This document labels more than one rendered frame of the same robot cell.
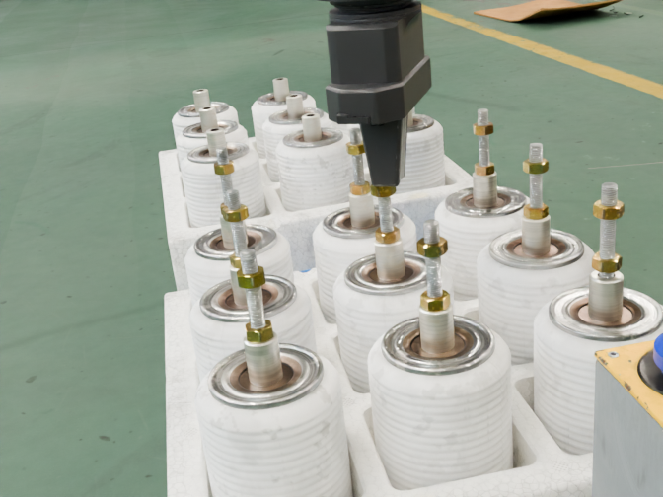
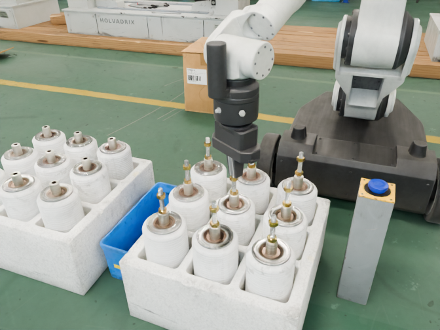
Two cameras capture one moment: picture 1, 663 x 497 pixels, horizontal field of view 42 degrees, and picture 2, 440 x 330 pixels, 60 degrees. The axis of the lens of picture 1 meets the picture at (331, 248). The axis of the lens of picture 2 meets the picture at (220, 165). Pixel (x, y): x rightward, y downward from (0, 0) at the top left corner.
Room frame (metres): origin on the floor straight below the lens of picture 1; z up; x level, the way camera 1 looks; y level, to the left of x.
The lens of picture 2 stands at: (0.28, 0.57, 0.78)
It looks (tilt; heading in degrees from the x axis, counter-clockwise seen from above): 32 degrees down; 301
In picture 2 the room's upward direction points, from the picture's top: 1 degrees counter-clockwise
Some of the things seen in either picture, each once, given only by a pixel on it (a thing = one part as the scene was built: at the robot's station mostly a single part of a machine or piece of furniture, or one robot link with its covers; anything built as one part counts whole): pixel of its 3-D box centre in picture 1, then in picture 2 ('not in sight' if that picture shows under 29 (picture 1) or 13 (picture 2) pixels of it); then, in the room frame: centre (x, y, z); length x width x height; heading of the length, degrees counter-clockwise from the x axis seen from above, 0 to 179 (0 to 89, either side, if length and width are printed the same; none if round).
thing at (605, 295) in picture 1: (605, 297); (298, 181); (0.51, -0.18, 0.26); 0.02 x 0.02 x 0.03
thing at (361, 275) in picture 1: (391, 273); (234, 203); (0.61, -0.05, 0.25); 0.08 x 0.08 x 0.01
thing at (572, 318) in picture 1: (605, 314); (297, 186); (0.51, -0.18, 0.25); 0.08 x 0.08 x 0.01
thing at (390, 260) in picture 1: (390, 258); (234, 199); (0.61, -0.04, 0.26); 0.02 x 0.02 x 0.03
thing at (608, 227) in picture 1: (607, 238); (300, 166); (0.51, -0.18, 0.31); 0.01 x 0.01 x 0.08
